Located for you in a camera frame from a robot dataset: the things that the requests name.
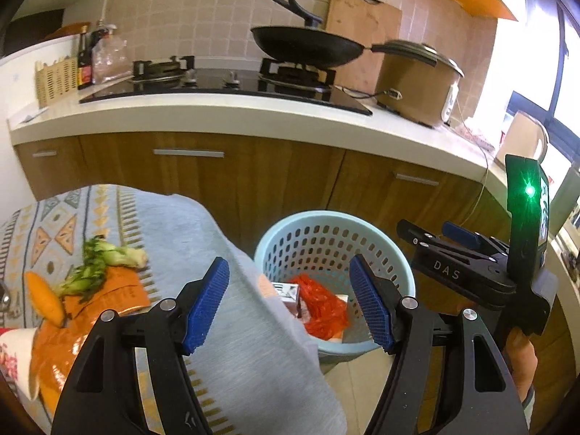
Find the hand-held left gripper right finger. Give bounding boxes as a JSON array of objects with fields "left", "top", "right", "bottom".
[{"left": 349, "top": 254, "right": 531, "bottom": 435}]

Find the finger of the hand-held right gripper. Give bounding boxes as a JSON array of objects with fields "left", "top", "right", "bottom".
[
  {"left": 396, "top": 219, "right": 454, "bottom": 260},
  {"left": 442, "top": 221, "right": 510, "bottom": 255}
]

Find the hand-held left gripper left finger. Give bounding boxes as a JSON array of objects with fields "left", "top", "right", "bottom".
[{"left": 51, "top": 257, "right": 231, "bottom": 435}]

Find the orange plastic bag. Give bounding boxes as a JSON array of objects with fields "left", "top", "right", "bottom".
[{"left": 29, "top": 265, "right": 151, "bottom": 418}]

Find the light blue perforated basket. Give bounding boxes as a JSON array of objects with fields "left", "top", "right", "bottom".
[{"left": 254, "top": 211, "right": 417, "bottom": 364}]

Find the green bok choy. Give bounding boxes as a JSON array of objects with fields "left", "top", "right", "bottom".
[{"left": 53, "top": 235, "right": 148, "bottom": 303}]

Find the orange carrot piece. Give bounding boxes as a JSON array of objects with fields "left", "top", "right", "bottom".
[{"left": 24, "top": 271, "right": 67, "bottom": 328}]

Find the white red-printed paper cup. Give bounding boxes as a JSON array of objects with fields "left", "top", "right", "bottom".
[{"left": 0, "top": 326, "right": 42, "bottom": 402}]

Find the person's right hand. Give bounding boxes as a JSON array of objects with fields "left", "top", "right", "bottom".
[{"left": 504, "top": 326, "right": 538, "bottom": 407}]

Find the red plastic bag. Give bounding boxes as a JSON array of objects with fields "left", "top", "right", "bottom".
[{"left": 287, "top": 274, "right": 352, "bottom": 340}]

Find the patterned grey tablecloth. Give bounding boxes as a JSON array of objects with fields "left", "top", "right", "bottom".
[{"left": 0, "top": 183, "right": 349, "bottom": 435}]

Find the small white carton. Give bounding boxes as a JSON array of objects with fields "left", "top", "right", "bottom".
[{"left": 271, "top": 281, "right": 305, "bottom": 319}]

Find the cream electric kettle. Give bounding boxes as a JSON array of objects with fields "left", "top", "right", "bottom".
[{"left": 496, "top": 111, "right": 549, "bottom": 168}]

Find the pink patterned packet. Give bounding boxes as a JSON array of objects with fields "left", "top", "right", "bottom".
[{"left": 452, "top": 120, "right": 496, "bottom": 151}]

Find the brown rice cooker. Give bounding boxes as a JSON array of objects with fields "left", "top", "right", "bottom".
[{"left": 372, "top": 40, "right": 467, "bottom": 128}]

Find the metal key bunch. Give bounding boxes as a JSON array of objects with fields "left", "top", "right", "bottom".
[{"left": 0, "top": 281, "right": 18, "bottom": 319}]

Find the black wok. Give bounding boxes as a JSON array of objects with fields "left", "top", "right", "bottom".
[{"left": 250, "top": 0, "right": 366, "bottom": 70}]

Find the wooden cutting board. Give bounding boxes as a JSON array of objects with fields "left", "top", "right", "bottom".
[{"left": 325, "top": 0, "right": 403, "bottom": 94}]

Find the black gas stove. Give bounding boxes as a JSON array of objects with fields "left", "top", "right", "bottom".
[{"left": 79, "top": 55, "right": 373, "bottom": 117}]

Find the clear plastic bag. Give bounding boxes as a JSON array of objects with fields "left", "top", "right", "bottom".
[{"left": 92, "top": 20, "right": 130, "bottom": 85}]

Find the dark soy sauce bottle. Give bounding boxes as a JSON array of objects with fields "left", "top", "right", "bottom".
[{"left": 76, "top": 32, "right": 94, "bottom": 91}]

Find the beige slotted utensil holder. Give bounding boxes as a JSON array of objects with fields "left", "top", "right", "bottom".
[{"left": 35, "top": 57, "right": 80, "bottom": 109}]

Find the thin white cable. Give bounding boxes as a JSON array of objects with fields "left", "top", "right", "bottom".
[{"left": 455, "top": 100, "right": 492, "bottom": 220}]

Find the black power cable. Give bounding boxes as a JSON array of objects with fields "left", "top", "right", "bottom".
[{"left": 339, "top": 84, "right": 402, "bottom": 101}]

